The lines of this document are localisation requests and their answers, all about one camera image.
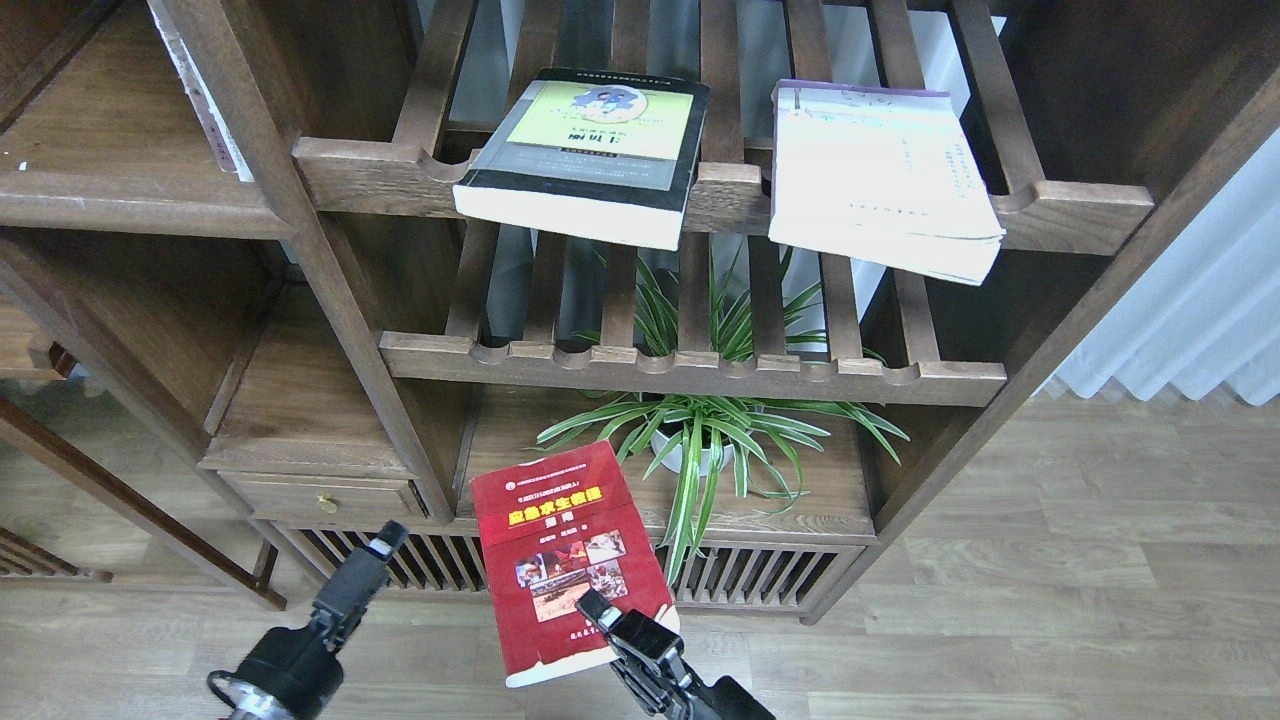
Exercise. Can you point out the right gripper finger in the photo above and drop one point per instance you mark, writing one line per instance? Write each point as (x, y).
(599, 611)

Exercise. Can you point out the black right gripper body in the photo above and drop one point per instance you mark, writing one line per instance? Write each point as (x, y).
(650, 665)

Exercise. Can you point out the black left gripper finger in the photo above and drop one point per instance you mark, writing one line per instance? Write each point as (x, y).
(341, 604)

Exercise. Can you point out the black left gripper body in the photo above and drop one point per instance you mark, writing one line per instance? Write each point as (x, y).
(289, 674)

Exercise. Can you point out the red book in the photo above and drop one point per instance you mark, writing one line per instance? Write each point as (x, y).
(551, 529)

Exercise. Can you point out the white and purple book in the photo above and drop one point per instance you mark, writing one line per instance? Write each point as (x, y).
(883, 175)

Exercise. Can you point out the white book in shelf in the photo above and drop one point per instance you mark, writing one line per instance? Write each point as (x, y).
(212, 123)

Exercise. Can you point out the green spider plant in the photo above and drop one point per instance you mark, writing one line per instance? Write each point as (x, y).
(708, 438)

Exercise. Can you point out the dark wooden bookshelf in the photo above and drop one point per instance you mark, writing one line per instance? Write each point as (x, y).
(322, 331)

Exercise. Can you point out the dark wooden furniture at left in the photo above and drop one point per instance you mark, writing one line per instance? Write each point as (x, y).
(31, 354)

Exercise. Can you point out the green and black book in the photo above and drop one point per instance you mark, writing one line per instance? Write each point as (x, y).
(607, 156)

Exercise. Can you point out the white curtain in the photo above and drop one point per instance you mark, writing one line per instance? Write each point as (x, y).
(1205, 316)

